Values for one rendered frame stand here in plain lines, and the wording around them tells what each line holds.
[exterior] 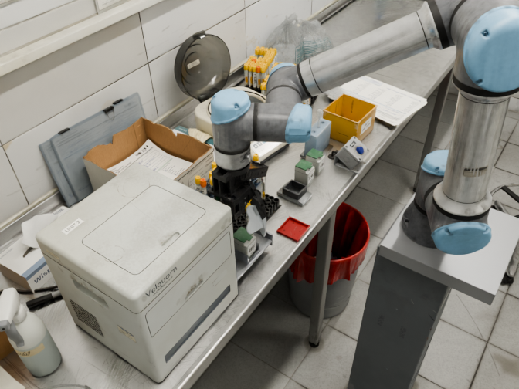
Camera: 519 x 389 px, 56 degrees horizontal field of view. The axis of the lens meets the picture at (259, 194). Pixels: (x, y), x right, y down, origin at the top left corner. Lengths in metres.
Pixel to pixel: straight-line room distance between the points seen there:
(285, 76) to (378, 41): 0.19
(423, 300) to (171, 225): 0.75
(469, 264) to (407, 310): 0.26
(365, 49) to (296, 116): 0.19
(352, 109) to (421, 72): 0.49
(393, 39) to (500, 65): 0.22
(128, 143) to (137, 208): 0.57
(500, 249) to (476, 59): 0.64
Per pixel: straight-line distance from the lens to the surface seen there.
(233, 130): 0.94
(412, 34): 1.00
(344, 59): 1.01
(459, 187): 1.06
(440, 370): 2.22
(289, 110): 0.94
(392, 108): 1.87
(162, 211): 1.01
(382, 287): 1.46
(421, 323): 1.51
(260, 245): 1.27
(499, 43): 0.86
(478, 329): 2.38
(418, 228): 1.30
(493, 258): 1.36
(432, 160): 1.22
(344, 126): 1.64
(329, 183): 1.52
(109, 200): 1.06
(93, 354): 1.20
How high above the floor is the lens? 1.86
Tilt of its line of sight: 42 degrees down
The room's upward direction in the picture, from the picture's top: 1 degrees counter-clockwise
